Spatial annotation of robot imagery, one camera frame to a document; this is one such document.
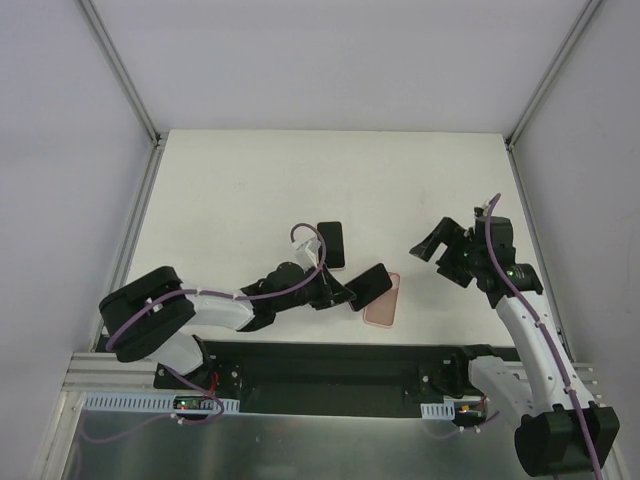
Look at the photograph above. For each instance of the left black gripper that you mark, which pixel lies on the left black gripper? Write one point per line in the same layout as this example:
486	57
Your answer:
326	291

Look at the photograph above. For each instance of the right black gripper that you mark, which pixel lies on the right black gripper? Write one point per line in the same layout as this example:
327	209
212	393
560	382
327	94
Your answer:
454	255

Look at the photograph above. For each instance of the purple smartphone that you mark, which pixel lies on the purple smartphone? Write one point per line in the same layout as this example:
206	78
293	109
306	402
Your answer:
369	286

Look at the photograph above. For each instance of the pink phone case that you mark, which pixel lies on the pink phone case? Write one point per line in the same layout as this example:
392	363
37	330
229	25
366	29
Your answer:
381	312

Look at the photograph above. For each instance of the phone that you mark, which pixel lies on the phone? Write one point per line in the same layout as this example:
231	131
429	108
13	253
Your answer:
332	233

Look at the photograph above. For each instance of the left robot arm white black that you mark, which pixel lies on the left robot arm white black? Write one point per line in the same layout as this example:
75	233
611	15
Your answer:
145	318

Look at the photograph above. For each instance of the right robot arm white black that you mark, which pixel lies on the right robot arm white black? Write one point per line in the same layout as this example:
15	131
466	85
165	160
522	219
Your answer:
558	426

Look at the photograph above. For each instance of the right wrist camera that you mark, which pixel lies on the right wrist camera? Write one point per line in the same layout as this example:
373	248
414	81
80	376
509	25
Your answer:
482	210

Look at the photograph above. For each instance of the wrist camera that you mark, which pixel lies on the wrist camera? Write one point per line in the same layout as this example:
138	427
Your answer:
482	210
307	252

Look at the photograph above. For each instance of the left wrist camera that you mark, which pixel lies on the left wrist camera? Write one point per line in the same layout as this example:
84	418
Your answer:
307	252

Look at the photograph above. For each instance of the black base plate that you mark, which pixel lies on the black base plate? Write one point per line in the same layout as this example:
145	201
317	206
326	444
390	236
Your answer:
386	381

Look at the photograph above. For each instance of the right white cable duct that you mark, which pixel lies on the right white cable duct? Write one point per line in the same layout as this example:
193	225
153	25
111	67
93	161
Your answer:
444	411

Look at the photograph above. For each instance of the white cable duct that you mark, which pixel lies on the white cable duct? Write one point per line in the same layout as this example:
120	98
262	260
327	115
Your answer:
158	403
444	411

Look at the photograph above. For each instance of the left white cable duct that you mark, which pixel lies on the left white cable duct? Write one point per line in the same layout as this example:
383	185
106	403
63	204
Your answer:
158	403

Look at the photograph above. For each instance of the right aluminium frame post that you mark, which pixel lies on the right aluminium frame post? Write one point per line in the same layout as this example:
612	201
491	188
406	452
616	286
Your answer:
586	16

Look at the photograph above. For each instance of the aluminium frame post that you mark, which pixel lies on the aluminium frame post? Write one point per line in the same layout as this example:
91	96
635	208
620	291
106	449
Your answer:
586	16
106	45

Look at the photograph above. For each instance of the front aluminium rail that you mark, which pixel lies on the front aluminium rail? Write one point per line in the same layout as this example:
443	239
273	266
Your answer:
103	372

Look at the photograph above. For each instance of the left aluminium frame post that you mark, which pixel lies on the left aluminium frame post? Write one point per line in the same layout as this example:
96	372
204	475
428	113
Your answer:
106	45

